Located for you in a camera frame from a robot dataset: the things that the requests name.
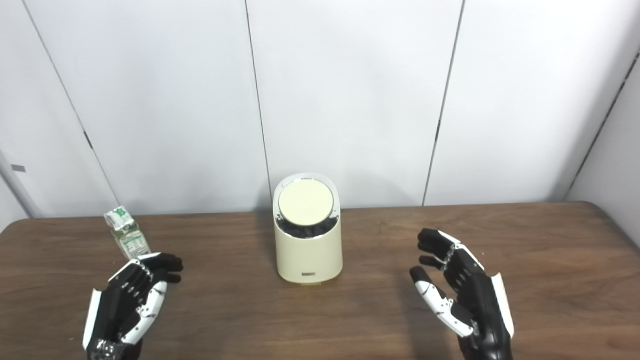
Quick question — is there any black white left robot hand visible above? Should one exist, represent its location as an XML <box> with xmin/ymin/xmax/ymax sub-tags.
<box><xmin>82</xmin><ymin>252</ymin><xmax>184</xmax><ymax>360</ymax></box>

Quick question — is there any green white milk carton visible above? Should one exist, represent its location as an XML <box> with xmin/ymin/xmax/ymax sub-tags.
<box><xmin>104</xmin><ymin>206</ymin><xmax>152</xmax><ymax>260</ymax></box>

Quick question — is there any cream round bin lid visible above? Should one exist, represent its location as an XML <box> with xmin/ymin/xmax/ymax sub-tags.
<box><xmin>278</xmin><ymin>179</ymin><xmax>334</xmax><ymax>224</ymax></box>

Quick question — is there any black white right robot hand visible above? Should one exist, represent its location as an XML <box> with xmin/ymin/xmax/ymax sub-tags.
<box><xmin>410</xmin><ymin>228</ymin><xmax>515</xmax><ymax>360</ymax></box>

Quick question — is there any cream-colored cylindrical bin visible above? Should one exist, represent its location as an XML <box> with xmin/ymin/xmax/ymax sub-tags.
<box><xmin>273</xmin><ymin>173</ymin><xmax>344</xmax><ymax>286</ymax></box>

